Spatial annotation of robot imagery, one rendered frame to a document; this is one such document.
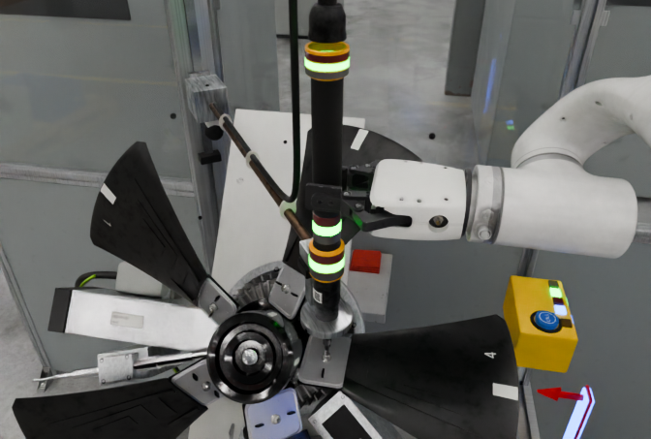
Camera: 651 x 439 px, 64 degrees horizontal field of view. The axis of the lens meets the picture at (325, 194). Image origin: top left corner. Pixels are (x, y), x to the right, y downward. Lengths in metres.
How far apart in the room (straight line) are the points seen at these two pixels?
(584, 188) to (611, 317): 1.16
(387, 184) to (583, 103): 0.21
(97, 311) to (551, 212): 0.75
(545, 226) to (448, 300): 1.08
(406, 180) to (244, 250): 0.52
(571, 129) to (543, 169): 0.06
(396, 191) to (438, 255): 0.98
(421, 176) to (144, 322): 0.57
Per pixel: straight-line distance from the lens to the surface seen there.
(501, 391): 0.77
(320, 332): 0.69
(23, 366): 2.64
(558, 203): 0.57
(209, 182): 1.37
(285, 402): 0.82
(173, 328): 0.94
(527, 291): 1.11
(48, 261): 2.03
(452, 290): 1.60
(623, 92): 0.55
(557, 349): 1.06
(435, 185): 0.57
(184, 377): 0.81
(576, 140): 0.64
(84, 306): 1.02
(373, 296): 1.35
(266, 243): 1.01
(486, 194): 0.55
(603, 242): 0.59
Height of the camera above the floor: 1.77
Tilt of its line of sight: 32 degrees down
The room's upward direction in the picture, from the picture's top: straight up
